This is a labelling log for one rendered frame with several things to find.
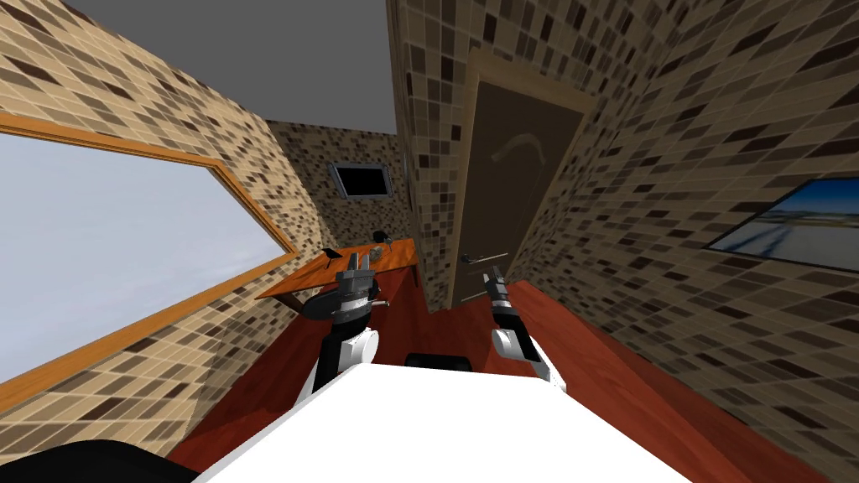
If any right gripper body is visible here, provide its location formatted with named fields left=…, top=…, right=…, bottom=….
left=486, top=278, right=514, bottom=311

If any dark brown door leaf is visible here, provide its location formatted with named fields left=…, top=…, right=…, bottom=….
left=452, top=79, right=586, bottom=309

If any blue landscape wall picture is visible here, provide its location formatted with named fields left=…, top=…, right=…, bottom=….
left=703, top=177, right=859, bottom=273

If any orange wooden table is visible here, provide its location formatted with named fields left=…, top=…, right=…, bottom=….
left=254, top=230, right=421, bottom=314

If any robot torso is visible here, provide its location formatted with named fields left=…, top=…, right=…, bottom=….
left=193, top=351, right=694, bottom=483

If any grey framed black screen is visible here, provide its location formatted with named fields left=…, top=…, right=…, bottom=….
left=328, top=161, right=394, bottom=202

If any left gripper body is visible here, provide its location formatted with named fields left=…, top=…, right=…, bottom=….
left=335, top=267, right=382, bottom=324

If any wooden framed window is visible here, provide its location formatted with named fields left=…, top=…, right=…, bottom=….
left=0, top=110, right=300, bottom=414

